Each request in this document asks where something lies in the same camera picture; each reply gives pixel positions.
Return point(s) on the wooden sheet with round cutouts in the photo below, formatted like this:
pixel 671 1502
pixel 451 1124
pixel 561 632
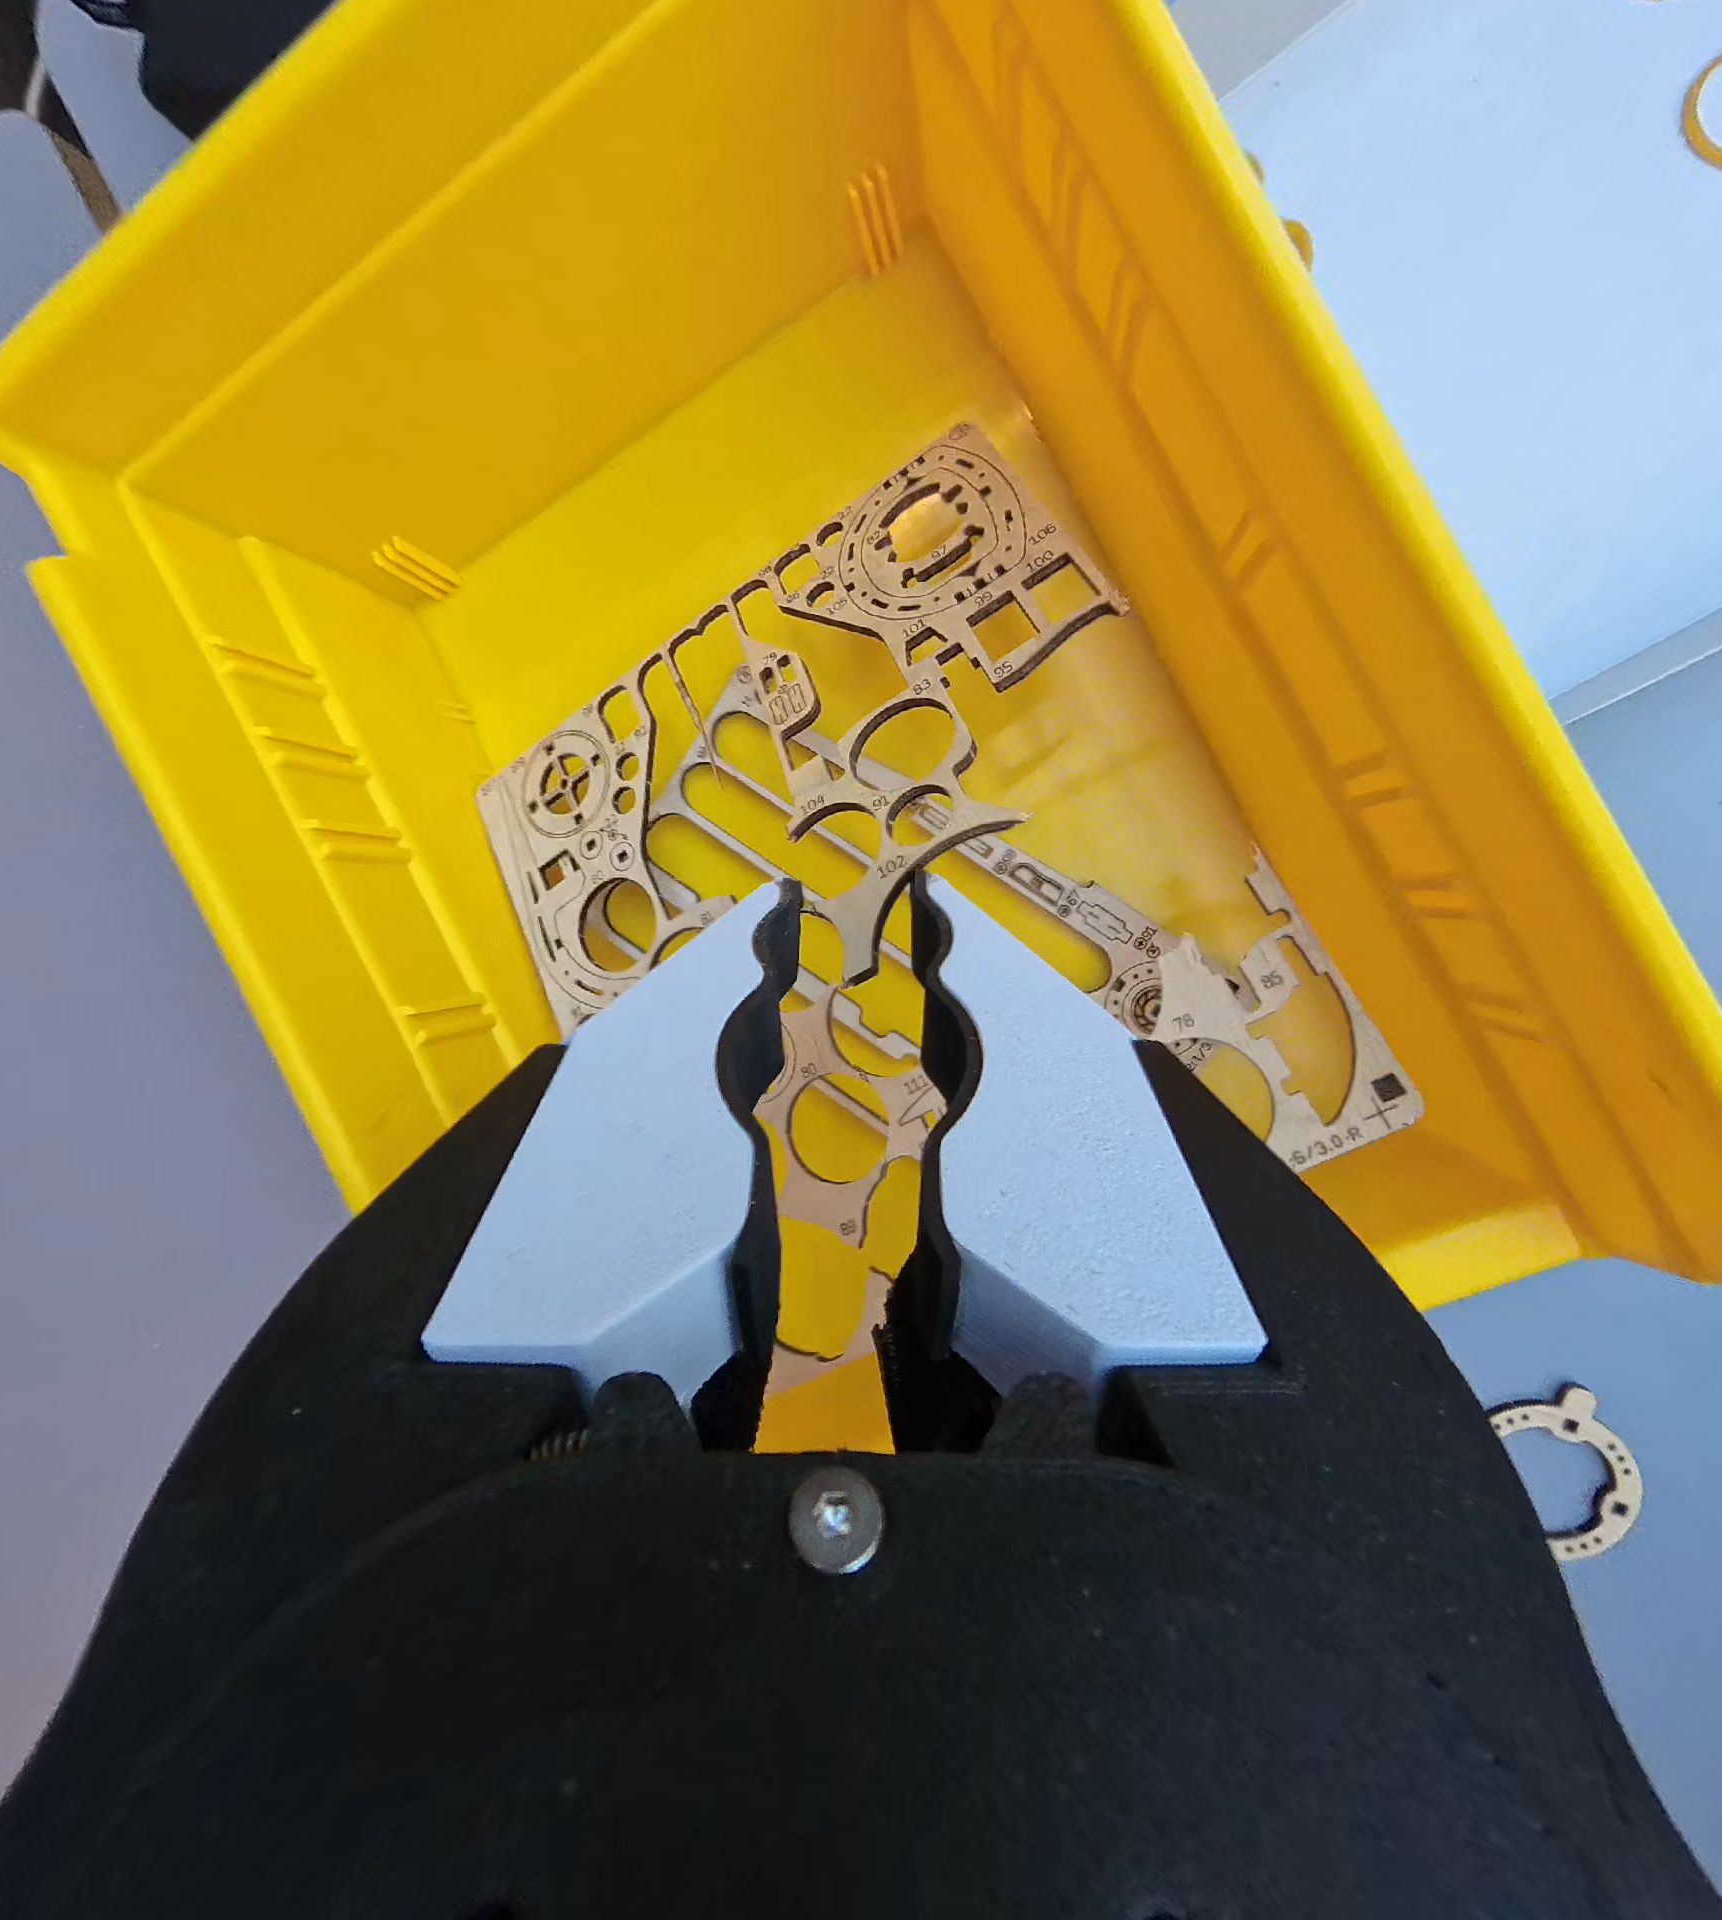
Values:
pixel 885 870

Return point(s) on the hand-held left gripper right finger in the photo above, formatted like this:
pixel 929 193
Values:
pixel 1087 1184

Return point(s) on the dark object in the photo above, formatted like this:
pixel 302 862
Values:
pixel 201 60

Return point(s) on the white cardboard tray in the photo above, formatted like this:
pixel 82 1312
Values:
pixel 1476 300

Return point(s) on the yellow plastic bin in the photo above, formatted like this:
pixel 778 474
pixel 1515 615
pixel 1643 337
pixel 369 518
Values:
pixel 576 300

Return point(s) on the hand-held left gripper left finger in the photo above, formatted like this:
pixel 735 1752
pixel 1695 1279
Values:
pixel 606 1184

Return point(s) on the wooden sheet with engraved parts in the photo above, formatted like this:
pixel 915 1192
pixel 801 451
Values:
pixel 1027 524

